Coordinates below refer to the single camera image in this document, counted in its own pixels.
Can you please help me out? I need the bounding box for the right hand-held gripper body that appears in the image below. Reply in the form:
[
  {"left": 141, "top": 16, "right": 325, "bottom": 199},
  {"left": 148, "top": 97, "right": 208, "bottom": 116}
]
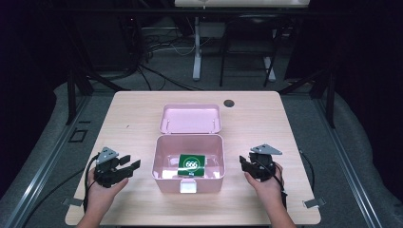
[{"left": 248, "top": 143, "right": 283, "bottom": 182}]

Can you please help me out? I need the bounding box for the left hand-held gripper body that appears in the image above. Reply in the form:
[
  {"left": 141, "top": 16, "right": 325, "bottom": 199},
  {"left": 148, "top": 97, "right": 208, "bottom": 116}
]
[{"left": 93, "top": 146, "right": 134, "bottom": 189}]

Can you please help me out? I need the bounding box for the person's left hand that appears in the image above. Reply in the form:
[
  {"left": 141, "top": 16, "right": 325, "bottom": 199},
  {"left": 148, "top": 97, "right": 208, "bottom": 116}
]
[{"left": 86, "top": 166, "right": 130, "bottom": 208}]

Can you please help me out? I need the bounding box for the person's right hand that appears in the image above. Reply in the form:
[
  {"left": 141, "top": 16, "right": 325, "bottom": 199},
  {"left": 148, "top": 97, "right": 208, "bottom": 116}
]
[{"left": 243, "top": 161, "right": 285, "bottom": 207}]

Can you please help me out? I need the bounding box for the green packet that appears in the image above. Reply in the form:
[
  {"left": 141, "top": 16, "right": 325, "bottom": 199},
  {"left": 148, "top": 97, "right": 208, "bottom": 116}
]
[{"left": 177, "top": 153, "right": 207, "bottom": 178}]

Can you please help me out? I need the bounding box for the pink storage box with lid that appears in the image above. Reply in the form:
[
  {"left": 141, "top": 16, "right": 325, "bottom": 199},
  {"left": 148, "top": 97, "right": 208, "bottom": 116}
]
[{"left": 151, "top": 104, "right": 227, "bottom": 195}]

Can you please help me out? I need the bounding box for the black metal stand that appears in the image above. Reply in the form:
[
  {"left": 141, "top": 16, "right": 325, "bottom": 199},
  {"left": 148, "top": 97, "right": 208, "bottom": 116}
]
[
  {"left": 64, "top": 47, "right": 131, "bottom": 126},
  {"left": 278, "top": 65, "right": 337, "bottom": 129}
]

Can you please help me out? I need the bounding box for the black chair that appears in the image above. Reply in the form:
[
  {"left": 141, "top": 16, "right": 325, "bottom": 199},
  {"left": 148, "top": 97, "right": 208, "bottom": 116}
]
[{"left": 219, "top": 12, "right": 281, "bottom": 88}]

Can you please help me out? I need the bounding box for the dark curtain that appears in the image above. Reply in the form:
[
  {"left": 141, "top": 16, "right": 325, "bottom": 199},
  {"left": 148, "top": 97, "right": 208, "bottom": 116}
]
[
  {"left": 284, "top": 0, "right": 403, "bottom": 203},
  {"left": 0, "top": 0, "right": 69, "bottom": 198}
]

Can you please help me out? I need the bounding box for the white desk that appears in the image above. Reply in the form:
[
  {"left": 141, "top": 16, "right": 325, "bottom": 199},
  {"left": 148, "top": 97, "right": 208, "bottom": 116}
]
[{"left": 173, "top": 0, "right": 311, "bottom": 82}]

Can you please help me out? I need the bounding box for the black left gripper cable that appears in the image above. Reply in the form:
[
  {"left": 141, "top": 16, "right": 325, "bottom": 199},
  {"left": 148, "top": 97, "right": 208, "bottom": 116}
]
[{"left": 22, "top": 154, "right": 100, "bottom": 228}]

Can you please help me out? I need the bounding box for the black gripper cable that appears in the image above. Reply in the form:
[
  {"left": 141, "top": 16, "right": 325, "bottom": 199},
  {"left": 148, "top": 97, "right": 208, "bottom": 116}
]
[
  {"left": 258, "top": 150, "right": 317, "bottom": 211},
  {"left": 22, "top": 154, "right": 100, "bottom": 228}
]

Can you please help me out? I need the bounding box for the grey metal table bracket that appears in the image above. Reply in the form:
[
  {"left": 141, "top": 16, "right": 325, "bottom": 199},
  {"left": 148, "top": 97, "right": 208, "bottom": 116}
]
[
  {"left": 302, "top": 197, "right": 327, "bottom": 210},
  {"left": 61, "top": 197, "right": 85, "bottom": 208}
]

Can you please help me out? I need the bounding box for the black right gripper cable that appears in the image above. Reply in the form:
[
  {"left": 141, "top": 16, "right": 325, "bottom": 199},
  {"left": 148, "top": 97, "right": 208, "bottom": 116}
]
[{"left": 258, "top": 150, "right": 317, "bottom": 211}]

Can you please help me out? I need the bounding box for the aluminium floor rail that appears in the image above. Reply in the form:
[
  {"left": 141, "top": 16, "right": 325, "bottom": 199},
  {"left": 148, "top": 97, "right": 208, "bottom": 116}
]
[
  {"left": 312, "top": 94, "right": 385, "bottom": 228},
  {"left": 0, "top": 94, "right": 93, "bottom": 228}
]

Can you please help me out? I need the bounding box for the tangle of floor cables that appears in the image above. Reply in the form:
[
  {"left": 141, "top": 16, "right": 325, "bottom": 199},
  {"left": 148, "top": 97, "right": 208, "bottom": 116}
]
[{"left": 134, "top": 27, "right": 207, "bottom": 93}]

